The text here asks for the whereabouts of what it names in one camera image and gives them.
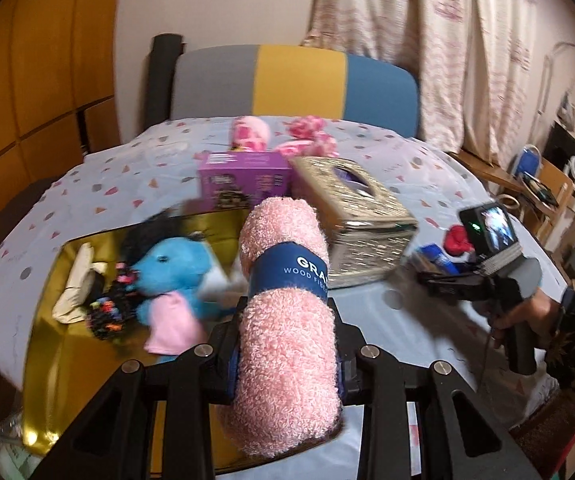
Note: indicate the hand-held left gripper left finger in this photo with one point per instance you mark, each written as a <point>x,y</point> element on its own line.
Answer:
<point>222,360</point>

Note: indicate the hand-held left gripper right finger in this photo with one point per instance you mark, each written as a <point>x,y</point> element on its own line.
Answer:
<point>350,375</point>

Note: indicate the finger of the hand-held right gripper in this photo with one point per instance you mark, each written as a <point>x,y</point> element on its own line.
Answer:
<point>435,277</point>
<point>455,294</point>

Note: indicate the blue packet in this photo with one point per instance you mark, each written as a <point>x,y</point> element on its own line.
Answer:
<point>435,252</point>

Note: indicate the small blue plush pink dress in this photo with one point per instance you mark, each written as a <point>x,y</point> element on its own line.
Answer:
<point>175,325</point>

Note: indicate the pink towel blue band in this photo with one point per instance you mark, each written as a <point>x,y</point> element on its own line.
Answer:
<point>287,360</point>

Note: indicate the blue plush doll black hair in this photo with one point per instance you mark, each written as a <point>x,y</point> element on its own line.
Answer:
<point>167,270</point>

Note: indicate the black beaded fuzzy toy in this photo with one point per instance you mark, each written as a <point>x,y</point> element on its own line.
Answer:
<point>107,315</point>

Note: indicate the gold tray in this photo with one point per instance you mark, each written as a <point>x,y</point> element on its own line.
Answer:
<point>67,385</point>

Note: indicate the person's right hand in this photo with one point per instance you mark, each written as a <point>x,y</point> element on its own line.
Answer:
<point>542,312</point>

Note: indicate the red fuzzy toy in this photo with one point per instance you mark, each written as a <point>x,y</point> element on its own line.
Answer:
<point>456,240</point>

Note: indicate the gold glitter tissue box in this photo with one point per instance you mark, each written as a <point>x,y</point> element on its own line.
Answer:
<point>367,240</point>

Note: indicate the wooden desk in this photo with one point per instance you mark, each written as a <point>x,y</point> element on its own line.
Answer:
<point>492,172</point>

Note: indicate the small blue chair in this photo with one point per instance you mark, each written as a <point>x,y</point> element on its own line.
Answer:
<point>527,162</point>

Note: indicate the black monitor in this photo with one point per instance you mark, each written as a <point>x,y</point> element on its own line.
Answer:
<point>565,147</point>

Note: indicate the purple box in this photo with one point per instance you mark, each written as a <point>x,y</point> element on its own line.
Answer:
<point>242,180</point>

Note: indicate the pink fluffy plush toy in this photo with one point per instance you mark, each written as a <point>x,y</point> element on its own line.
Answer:
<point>307,135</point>

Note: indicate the white pole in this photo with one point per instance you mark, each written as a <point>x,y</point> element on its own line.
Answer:
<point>542,85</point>

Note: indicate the pink spotted plush toy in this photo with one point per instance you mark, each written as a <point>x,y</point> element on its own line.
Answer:
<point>250,132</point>

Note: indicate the grey yellow blue chair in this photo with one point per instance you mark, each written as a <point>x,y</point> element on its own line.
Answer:
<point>297,80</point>

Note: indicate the pink patterned curtain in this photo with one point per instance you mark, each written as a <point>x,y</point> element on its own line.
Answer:
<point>392,35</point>
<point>502,35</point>

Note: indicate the wooden wardrobe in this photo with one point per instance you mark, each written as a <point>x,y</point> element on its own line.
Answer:
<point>42,85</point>

